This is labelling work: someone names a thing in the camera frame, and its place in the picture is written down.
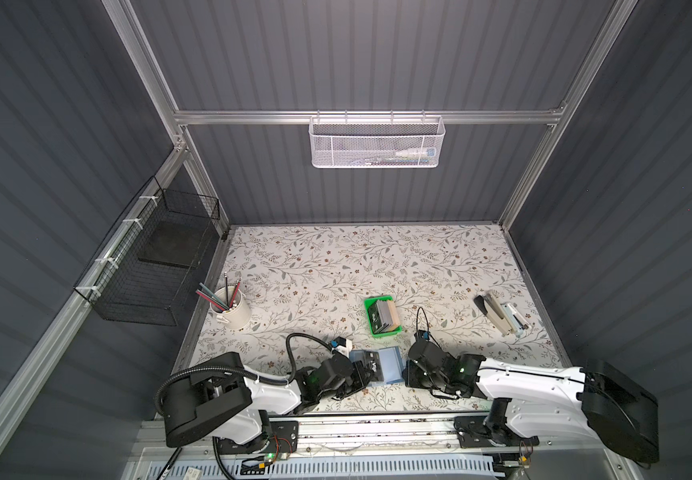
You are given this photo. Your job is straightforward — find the green pencil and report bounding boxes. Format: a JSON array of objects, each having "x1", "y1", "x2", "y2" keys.
[{"x1": 197, "y1": 283, "x2": 229, "y2": 311}]

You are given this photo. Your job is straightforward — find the white tube in basket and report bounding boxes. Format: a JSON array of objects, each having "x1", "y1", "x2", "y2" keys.
[{"x1": 394, "y1": 147, "x2": 438, "y2": 162}]

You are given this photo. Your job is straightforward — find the blue leather card holder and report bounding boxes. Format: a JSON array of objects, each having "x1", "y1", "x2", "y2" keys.
[{"x1": 349, "y1": 346, "x2": 405, "y2": 385}]

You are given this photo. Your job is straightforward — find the green plastic card tray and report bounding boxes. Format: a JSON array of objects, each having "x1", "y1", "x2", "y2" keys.
[{"x1": 364, "y1": 296, "x2": 402, "y2": 338}]

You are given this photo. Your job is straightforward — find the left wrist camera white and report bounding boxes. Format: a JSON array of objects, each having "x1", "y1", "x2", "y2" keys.
[{"x1": 330, "y1": 337, "x2": 354, "y2": 356}]

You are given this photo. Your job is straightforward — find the white pencil cup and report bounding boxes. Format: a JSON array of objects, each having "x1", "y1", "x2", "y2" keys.
[{"x1": 209, "y1": 286, "x2": 251, "y2": 330}]

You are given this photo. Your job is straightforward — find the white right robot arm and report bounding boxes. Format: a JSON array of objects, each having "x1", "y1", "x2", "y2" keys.
[{"x1": 403, "y1": 335, "x2": 660, "y2": 464}]

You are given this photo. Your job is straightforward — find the thin black right cable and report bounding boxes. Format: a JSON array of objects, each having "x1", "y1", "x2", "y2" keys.
[{"x1": 414, "y1": 306, "x2": 443, "y2": 352}]

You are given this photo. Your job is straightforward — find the black wire basket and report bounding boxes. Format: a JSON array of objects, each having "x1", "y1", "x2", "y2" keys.
[{"x1": 75, "y1": 182, "x2": 221, "y2": 327}]

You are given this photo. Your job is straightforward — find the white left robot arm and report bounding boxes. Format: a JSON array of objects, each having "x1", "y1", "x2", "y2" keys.
[{"x1": 155, "y1": 352, "x2": 378, "y2": 448}]

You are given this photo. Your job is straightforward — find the beige black stapler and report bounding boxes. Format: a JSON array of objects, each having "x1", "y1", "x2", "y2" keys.
[{"x1": 474, "y1": 293, "x2": 516, "y2": 336}]

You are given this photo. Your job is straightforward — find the white mesh wall basket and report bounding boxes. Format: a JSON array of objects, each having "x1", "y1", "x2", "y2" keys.
[{"x1": 308, "y1": 114, "x2": 446, "y2": 169}]

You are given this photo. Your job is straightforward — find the black corrugated left cable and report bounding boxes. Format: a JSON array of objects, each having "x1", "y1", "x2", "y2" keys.
[{"x1": 152, "y1": 332, "x2": 335, "y2": 480}]

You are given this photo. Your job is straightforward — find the red pencil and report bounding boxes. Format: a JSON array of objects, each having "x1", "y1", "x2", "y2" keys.
[{"x1": 230, "y1": 279, "x2": 242, "y2": 308}]

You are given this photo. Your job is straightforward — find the stack of cards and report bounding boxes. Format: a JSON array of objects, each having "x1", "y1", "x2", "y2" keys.
[{"x1": 368, "y1": 300, "x2": 400, "y2": 335}]

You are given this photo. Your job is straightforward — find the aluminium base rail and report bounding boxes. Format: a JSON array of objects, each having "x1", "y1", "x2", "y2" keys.
[{"x1": 130, "y1": 411, "x2": 604, "y2": 461}]

